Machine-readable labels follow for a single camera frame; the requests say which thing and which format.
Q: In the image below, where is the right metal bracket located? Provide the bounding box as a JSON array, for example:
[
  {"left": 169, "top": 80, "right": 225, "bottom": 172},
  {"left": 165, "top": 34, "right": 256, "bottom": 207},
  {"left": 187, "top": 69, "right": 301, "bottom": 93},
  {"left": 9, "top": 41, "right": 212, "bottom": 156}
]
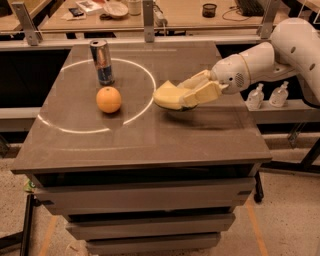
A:
[{"left": 257, "top": 0, "right": 281, "bottom": 39}]

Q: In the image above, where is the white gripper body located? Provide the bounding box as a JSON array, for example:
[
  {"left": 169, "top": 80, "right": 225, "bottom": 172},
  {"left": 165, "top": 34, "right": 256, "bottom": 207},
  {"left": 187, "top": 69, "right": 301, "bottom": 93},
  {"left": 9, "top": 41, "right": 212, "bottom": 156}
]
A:
[{"left": 211, "top": 54, "right": 250, "bottom": 94}]

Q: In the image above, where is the white bowl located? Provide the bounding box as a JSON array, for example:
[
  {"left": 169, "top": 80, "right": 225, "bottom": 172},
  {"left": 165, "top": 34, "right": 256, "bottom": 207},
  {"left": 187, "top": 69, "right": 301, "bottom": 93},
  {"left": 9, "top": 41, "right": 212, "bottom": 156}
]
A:
[{"left": 103, "top": 1, "right": 128, "bottom": 19}]

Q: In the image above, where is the orange fruit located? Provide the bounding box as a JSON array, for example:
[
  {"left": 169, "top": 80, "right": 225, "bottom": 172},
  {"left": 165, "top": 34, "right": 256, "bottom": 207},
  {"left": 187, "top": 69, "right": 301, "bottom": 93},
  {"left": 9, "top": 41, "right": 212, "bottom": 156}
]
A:
[{"left": 96, "top": 86, "right": 122, "bottom": 113}]

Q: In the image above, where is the right clear sanitizer bottle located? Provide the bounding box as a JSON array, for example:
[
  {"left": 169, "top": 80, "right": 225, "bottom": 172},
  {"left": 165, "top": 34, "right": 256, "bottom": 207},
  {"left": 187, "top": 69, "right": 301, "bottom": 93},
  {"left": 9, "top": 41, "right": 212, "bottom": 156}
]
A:
[{"left": 269, "top": 81, "right": 289, "bottom": 107}]

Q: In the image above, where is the book with picture cover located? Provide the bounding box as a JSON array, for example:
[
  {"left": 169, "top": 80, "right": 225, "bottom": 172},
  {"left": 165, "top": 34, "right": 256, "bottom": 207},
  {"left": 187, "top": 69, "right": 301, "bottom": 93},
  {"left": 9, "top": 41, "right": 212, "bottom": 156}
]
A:
[{"left": 76, "top": 0, "right": 103, "bottom": 15}]

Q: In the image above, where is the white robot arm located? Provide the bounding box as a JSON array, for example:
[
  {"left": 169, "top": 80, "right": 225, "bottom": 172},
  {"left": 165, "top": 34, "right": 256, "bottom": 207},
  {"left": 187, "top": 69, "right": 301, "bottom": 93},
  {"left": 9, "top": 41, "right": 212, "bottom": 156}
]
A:
[{"left": 178, "top": 18, "right": 320, "bottom": 108}]

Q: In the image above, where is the grey drawer cabinet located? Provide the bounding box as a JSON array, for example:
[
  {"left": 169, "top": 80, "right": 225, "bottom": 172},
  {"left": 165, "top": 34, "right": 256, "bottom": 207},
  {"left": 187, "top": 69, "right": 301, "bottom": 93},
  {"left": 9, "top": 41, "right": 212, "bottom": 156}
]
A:
[{"left": 26, "top": 163, "right": 264, "bottom": 256}]

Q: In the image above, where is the left clear sanitizer bottle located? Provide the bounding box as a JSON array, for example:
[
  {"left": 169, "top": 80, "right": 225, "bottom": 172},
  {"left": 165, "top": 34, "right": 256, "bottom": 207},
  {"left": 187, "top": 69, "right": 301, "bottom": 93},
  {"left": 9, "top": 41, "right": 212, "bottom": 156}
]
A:
[{"left": 246, "top": 83, "right": 264, "bottom": 110}]

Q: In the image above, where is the middle metal bracket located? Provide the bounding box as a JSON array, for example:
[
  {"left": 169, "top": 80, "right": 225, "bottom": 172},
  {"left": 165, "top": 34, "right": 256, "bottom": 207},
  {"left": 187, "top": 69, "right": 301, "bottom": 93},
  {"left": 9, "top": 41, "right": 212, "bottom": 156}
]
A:
[{"left": 142, "top": 0, "right": 154, "bottom": 43}]

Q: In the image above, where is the white power strip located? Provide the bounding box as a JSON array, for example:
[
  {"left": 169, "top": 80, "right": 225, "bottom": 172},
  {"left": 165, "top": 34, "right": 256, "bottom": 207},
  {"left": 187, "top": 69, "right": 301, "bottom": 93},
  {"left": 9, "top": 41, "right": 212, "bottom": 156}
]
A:
[{"left": 153, "top": 5, "right": 168, "bottom": 27}]

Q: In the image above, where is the black keyboard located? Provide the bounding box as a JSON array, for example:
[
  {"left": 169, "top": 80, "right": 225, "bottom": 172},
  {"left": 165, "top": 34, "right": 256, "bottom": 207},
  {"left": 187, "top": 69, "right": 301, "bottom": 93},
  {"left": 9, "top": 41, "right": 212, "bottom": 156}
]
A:
[{"left": 234, "top": 0, "right": 264, "bottom": 17}]

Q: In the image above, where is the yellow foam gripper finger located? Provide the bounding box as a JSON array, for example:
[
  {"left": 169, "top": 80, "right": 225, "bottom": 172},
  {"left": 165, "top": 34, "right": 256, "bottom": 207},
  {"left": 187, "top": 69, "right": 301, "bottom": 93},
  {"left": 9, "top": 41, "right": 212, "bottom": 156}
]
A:
[
  {"left": 178, "top": 70, "right": 211, "bottom": 89},
  {"left": 181, "top": 81, "right": 222, "bottom": 108}
]

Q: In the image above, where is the yellow sponge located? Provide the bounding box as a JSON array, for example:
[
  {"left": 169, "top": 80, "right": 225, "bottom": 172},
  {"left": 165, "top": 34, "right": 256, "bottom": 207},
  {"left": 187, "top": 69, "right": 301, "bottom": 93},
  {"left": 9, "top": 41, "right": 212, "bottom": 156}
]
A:
[{"left": 153, "top": 81, "right": 197, "bottom": 111}]

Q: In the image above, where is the white mug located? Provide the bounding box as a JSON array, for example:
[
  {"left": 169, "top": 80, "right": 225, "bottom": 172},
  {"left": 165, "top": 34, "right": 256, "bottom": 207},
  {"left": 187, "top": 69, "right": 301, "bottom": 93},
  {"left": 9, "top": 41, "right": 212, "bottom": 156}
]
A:
[{"left": 127, "top": 0, "right": 142, "bottom": 16}]

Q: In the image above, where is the black smartphone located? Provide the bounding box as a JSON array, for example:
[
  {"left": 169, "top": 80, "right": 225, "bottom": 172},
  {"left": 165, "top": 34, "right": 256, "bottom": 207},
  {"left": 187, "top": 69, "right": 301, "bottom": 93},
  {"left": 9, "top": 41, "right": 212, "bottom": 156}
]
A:
[{"left": 69, "top": 8, "right": 84, "bottom": 17}]

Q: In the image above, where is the left metal bracket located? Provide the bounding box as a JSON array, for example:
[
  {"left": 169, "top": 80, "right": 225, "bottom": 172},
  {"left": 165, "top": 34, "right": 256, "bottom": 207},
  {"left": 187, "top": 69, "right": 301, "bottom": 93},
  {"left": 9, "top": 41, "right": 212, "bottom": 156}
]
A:
[{"left": 12, "top": 1, "right": 42, "bottom": 46}]

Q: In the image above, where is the metal bracket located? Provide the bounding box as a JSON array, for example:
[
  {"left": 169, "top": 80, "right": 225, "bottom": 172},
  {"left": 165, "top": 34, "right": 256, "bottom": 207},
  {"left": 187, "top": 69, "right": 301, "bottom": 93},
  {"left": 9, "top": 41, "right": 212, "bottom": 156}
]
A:
[
  {"left": 142, "top": 0, "right": 154, "bottom": 43},
  {"left": 257, "top": 0, "right": 281, "bottom": 39},
  {"left": 12, "top": 1, "right": 42, "bottom": 46}
]

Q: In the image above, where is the silver blue energy drink can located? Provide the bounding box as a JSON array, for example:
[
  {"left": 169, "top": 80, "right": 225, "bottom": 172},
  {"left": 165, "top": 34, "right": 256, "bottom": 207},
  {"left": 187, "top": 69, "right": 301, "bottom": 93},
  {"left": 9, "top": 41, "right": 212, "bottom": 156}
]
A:
[{"left": 90, "top": 39, "right": 114, "bottom": 86}]

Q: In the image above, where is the clear sanitizer bottle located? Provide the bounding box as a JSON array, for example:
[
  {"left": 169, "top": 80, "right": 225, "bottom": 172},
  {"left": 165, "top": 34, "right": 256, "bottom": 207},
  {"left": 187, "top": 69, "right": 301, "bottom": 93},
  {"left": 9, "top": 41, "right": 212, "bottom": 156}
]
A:
[
  {"left": 246, "top": 83, "right": 264, "bottom": 110},
  {"left": 269, "top": 81, "right": 289, "bottom": 107}
]

